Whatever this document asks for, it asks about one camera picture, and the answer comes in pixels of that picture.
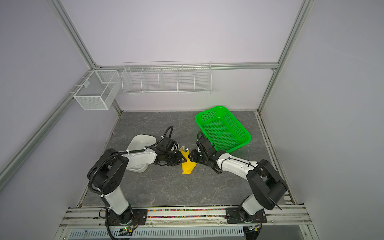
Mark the white plastic cutlery tray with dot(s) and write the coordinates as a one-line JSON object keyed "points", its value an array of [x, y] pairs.
{"points": [[140, 157]]}

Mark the small white mesh basket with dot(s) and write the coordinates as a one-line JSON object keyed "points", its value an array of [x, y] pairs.
{"points": [[99, 90]]}

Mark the yellow paper napkin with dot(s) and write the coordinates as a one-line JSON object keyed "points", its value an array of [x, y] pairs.
{"points": [[187, 165]]}

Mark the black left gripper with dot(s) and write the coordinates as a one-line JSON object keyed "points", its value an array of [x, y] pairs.
{"points": [[179, 159]]}

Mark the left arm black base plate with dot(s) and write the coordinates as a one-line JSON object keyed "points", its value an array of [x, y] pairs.
{"points": [[135, 217]]}

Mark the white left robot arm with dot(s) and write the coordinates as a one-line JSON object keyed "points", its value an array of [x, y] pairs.
{"points": [[106, 175]]}

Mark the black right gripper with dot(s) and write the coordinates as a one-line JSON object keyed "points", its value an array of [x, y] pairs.
{"points": [[194, 155]]}

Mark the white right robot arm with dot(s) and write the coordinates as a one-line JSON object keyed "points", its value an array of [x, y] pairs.
{"points": [[267, 185]]}

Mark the white slotted cable duct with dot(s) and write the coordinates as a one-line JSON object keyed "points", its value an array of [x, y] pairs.
{"points": [[158, 233]]}

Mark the long white wire rack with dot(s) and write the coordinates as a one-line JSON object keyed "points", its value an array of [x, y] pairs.
{"points": [[167, 77]]}

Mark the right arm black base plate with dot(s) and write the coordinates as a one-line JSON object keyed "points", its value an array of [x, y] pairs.
{"points": [[239, 216]]}

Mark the green plastic perforated basket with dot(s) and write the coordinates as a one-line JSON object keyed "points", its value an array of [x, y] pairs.
{"points": [[223, 129]]}

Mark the aluminium enclosure frame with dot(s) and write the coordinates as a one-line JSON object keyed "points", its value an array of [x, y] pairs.
{"points": [[49, 48]]}

